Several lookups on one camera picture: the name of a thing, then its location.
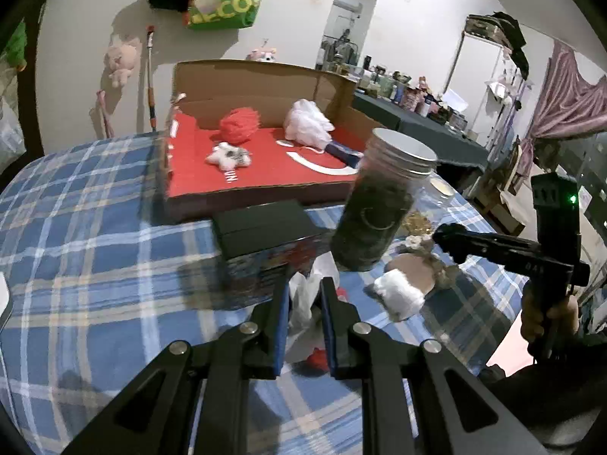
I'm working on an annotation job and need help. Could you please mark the white cotton roll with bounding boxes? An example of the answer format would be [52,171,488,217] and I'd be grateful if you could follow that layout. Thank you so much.
[373,269,425,320]

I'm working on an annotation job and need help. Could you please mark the red cardboard box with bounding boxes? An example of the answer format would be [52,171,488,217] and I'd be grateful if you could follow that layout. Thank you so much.
[159,60,379,222]

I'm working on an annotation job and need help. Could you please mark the wall mirror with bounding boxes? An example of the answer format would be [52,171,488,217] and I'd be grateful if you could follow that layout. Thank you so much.
[316,0,377,70]

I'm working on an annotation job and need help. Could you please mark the orange handled stick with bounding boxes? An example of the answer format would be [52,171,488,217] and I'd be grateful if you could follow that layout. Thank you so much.
[146,25,157,132]

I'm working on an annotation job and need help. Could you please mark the white wardrobe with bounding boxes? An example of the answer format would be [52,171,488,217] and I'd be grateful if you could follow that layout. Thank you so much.
[445,33,525,150]

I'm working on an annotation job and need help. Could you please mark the round beige powder puff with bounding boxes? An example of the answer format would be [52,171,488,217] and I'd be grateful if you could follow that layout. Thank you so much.
[385,253,461,295]

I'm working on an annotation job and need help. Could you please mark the blue plaid tablecloth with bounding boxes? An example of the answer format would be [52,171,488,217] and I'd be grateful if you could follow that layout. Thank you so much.
[1,133,525,454]

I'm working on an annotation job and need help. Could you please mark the small glass jar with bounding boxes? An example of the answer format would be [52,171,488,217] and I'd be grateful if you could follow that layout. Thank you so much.
[397,175,456,237]

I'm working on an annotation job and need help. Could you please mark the cream crocheted item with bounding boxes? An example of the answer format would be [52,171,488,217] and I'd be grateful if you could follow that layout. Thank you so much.
[403,234,435,254]

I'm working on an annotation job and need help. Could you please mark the pink plush on wall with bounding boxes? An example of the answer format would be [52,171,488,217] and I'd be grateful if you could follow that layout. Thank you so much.
[106,34,142,88]

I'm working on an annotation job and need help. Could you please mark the white tissue cloth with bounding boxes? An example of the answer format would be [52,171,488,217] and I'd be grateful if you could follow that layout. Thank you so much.
[285,252,340,364]

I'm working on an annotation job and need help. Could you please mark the white plastic bag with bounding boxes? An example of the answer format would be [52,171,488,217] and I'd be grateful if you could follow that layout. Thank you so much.
[0,99,27,173]

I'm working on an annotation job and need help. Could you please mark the pink curtain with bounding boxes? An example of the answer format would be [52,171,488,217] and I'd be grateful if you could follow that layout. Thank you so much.
[516,41,606,178]

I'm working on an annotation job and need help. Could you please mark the suitcase on wardrobe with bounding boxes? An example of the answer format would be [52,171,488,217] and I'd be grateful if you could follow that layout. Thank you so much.
[465,11,526,50]

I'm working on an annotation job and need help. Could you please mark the colourful printed gift box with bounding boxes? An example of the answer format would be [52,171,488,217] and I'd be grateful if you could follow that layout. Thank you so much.
[212,200,330,299]

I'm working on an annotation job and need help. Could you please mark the green plush on door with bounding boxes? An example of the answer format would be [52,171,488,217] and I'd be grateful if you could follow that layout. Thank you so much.
[3,20,27,73]

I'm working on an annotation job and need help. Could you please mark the person's right hand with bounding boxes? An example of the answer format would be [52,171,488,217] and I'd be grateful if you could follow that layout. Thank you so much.
[521,281,579,344]

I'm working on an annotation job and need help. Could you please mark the dark green covered table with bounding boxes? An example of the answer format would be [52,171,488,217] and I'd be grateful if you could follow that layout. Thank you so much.
[352,93,489,194]

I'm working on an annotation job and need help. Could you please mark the red knitted plush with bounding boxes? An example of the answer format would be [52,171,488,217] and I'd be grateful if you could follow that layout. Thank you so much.
[302,286,350,374]

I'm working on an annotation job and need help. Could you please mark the pink bear plush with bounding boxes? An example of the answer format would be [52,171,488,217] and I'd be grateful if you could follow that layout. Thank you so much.
[246,48,277,63]

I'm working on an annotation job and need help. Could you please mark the large glass jar dark contents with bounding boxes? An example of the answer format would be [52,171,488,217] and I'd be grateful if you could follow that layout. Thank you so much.
[330,127,438,271]

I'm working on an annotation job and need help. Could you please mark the white grey plush toy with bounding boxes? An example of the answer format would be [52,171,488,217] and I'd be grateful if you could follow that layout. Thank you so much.
[206,142,251,173]

